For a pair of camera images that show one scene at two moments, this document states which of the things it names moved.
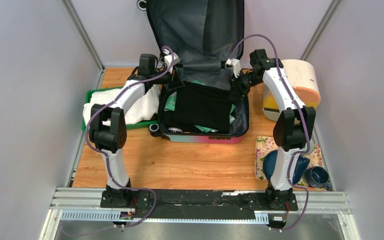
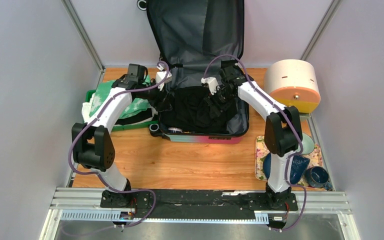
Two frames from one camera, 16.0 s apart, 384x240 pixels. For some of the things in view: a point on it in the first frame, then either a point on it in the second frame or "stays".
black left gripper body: x=169 y=79 -> x=153 y=96
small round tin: x=172 y=130 stays
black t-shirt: x=206 y=106 -> x=147 y=114
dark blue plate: x=269 y=162 stays
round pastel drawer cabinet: x=302 y=75 stays
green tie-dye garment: x=170 y=106 -> x=101 y=91
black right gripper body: x=244 y=82 -> x=222 y=98
